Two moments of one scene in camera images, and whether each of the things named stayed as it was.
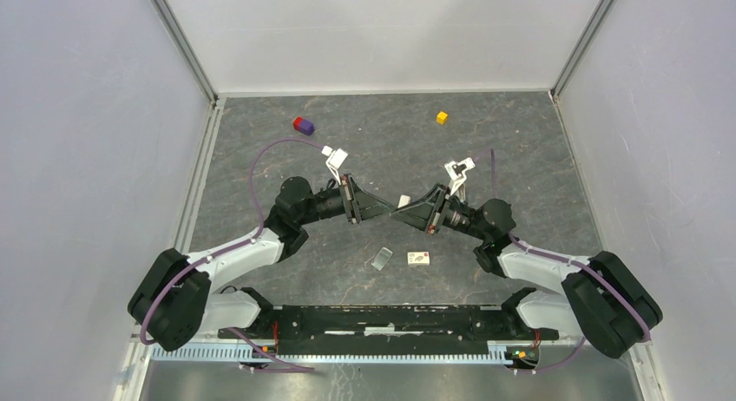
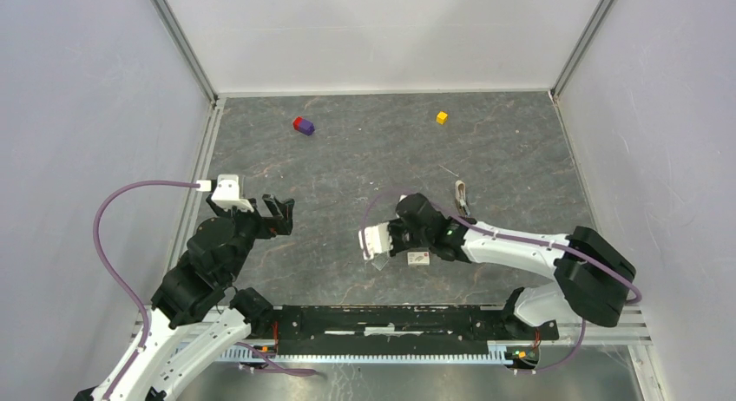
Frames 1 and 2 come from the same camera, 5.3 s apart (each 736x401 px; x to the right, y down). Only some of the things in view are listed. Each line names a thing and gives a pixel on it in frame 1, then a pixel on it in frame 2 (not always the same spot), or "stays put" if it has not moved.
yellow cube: (442, 117) stays put
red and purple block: (303, 126) stays put
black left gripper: (360, 205) → (269, 224)
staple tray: (382, 259) stays put
